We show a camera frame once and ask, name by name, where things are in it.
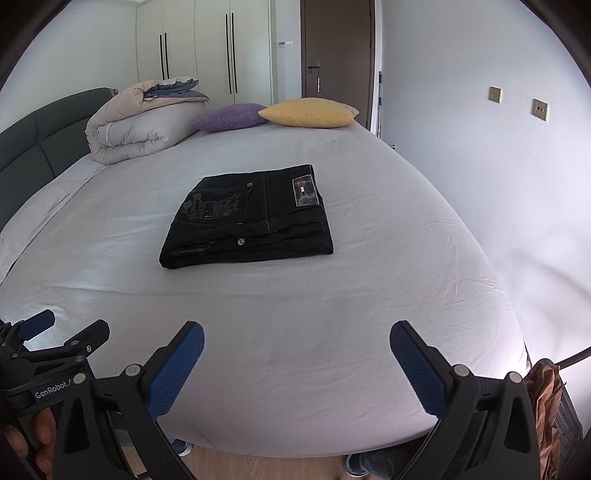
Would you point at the folded beige duvet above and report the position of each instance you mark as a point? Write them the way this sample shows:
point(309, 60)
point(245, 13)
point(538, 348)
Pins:
point(138, 129)

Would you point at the square wall socket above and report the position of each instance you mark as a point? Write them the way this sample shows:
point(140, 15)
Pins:
point(540, 110)
point(496, 94)

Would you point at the grey shoe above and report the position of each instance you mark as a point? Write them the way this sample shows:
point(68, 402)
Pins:
point(354, 465)
point(181, 447)

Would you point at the brown cloth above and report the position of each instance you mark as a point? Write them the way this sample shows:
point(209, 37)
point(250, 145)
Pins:
point(545, 406)

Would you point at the purple pillow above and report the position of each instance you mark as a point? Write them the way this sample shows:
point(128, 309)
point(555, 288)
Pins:
point(228, 117)

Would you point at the thin stick beside door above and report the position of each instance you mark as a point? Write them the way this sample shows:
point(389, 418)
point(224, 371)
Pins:
point(379, 104)

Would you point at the black denim pants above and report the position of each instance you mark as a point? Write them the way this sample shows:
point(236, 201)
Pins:
point(249, 217)

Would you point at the dark grey padded headboard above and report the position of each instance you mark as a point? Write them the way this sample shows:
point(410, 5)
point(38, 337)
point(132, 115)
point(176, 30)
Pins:
point(37, 138)

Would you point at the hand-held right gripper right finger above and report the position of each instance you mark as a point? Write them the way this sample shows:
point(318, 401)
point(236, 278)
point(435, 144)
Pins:
point(418, 369)

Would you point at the white wardrobe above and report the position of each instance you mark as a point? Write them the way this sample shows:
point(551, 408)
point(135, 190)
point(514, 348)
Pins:
point(212, 46)

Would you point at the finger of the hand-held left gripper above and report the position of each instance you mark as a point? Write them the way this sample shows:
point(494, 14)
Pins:
point(85, 339)
point(37, 323)

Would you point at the bed with white sheet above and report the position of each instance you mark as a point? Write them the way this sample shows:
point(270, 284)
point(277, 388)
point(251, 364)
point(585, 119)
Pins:
point(277, 323)

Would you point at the yellow pillow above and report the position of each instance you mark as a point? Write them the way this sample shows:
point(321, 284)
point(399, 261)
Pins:
point(307, 113)

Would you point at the person's left hand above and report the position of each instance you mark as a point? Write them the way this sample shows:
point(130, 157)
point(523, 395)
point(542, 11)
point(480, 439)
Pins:
point(32, 443)

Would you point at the person's leg in dark trousers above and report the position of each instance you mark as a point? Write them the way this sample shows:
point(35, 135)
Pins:
point(392, 461)

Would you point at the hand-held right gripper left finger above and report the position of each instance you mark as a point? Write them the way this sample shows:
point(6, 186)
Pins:
point(173, 374)

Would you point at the black mesh chair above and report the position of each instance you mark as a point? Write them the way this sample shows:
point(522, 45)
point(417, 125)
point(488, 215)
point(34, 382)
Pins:
point(569, 424)

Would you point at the brown door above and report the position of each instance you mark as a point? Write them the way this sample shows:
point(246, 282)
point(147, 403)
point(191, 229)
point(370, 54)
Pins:
point(337, 55)

